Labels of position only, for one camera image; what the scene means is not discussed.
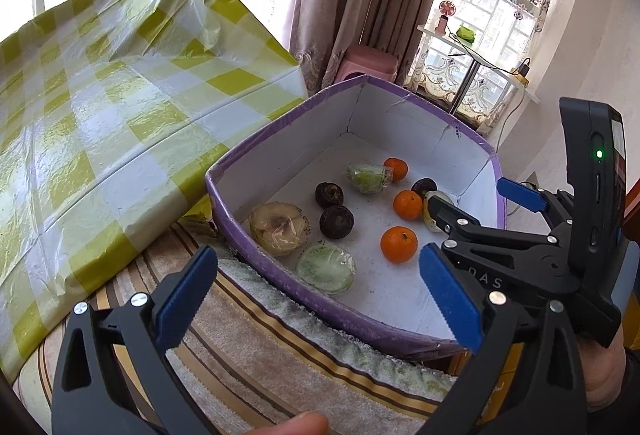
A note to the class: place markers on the yellow black charger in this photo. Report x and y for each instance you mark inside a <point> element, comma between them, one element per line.
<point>521,70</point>

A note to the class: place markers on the person's left thumb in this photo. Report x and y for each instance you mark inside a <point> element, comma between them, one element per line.
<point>307,423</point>

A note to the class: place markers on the dark wrinkled fruit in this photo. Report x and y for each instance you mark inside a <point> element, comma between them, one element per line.
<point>336,222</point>
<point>328,195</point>
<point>423,187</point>

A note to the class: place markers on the yellow checkered plastic tablecloth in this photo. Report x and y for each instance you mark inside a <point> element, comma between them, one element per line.
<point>111,113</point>

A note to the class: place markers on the wrapped green fruit half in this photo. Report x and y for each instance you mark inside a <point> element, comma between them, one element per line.
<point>326,267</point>

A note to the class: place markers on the small orange tangerine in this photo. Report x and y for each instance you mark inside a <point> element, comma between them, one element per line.
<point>408,205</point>

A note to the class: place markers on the green object on table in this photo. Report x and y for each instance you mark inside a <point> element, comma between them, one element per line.
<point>466,34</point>

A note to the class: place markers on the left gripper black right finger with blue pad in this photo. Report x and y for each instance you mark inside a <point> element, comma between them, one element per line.
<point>547,394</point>

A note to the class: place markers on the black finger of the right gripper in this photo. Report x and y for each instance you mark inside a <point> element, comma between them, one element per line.
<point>465,227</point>

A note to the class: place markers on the pink plastic stool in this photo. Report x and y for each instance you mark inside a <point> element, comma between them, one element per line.
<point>360,59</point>

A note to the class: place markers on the purple white cardboard box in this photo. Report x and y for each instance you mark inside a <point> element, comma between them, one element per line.
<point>362,120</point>

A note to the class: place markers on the person's right hand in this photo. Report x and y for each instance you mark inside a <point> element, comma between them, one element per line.
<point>604,370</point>

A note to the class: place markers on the orange tangerine in box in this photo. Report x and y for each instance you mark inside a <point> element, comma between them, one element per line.
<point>399,244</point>

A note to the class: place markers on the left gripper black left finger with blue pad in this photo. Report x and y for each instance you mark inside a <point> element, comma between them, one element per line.
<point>90,394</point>

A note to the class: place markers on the small pink desk fan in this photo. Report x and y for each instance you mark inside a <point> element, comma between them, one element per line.
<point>446,9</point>

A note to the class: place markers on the far orange tangerine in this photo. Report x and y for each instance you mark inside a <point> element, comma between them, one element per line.
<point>398,167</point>

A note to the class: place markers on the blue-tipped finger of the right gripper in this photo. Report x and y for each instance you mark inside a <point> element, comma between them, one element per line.
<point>555,207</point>

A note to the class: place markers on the wrapped brown pear half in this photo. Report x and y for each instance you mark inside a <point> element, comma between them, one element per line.
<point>279,228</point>

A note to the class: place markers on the white side table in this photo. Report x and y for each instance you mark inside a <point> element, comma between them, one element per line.
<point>449,72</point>

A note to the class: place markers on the plastic yellow pear half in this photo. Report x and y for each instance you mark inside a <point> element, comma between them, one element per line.
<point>435,200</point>

